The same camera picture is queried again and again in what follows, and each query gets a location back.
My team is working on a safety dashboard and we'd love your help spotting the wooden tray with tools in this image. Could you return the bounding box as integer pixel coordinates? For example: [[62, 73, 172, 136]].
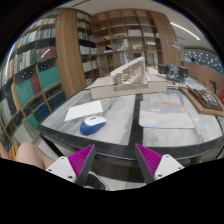
[[180, 87, 224, 117]]

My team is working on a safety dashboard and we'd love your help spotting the dark shoe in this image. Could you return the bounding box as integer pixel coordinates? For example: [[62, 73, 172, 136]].
[[84, 172, 107, 190]]

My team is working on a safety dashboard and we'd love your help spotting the wooden back shelving unit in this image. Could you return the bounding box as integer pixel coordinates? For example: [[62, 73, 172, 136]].
[[56, 8, 181, 97]]

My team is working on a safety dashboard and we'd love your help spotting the blue white computer mouse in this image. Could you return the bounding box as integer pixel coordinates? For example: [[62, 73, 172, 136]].
[[80, 116, 106, 135]]

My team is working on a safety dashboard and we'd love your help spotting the white architectural model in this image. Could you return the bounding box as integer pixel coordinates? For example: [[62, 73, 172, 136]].
[[88, 57, 168, 99]]

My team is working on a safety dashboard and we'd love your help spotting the person's bare knee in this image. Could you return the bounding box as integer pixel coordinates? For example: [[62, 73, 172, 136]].
[[0, 142, 55, 170]]

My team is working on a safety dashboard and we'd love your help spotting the pale printed mouse pad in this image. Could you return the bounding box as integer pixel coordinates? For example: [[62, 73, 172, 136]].
[[139, 101, 194, 129]]

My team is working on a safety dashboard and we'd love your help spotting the left bookshelf with books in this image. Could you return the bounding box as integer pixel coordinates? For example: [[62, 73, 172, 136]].
[[0, 9, 65, 156]]

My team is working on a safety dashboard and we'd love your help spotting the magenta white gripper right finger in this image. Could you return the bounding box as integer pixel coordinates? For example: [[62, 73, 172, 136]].
[[135, 144, 183, 184]]

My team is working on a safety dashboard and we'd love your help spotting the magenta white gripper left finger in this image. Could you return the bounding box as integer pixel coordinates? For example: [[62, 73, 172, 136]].
[[46, 145, 96, 186]]

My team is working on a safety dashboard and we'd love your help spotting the white paper sheet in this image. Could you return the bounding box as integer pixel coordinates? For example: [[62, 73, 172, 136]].
[[65, 100, 103, 121]]

